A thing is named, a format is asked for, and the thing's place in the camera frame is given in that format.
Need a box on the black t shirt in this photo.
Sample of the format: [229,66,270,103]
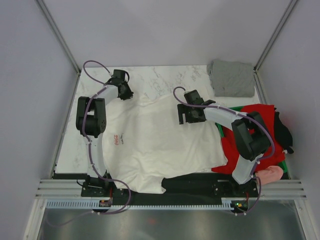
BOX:
[273,108,294,154]

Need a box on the aluminium frame post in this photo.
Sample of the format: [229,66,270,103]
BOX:
[35,0,81,76]
[253,0,300,73]

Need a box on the pink t shirt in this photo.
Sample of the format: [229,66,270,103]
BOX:
[255,165,284,185]

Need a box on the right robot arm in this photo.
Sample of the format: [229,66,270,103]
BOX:
[173,86,275,197]

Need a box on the white slotted cable duct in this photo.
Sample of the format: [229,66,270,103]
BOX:
[46,199,234,211]

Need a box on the folded grey t shirt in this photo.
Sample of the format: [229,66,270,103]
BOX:
[206,59,255,98]

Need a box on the aluminium frame post left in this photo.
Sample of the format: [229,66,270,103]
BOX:
[35,0,81,76]

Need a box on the aluminium front rail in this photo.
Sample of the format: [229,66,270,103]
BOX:
[35,179,307,200]

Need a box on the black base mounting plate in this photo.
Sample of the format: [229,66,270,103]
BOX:
[79,172,260,208]

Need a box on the white red printed t shirt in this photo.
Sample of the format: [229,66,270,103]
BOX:
[102,95,228,194]

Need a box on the aluminium frame post right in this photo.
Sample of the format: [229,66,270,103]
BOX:
[253,0,300,73]

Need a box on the green plastic bin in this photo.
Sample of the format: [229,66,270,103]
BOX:
[211,104,288,175]

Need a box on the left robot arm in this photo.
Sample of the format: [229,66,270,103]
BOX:
[75,69,134,198]

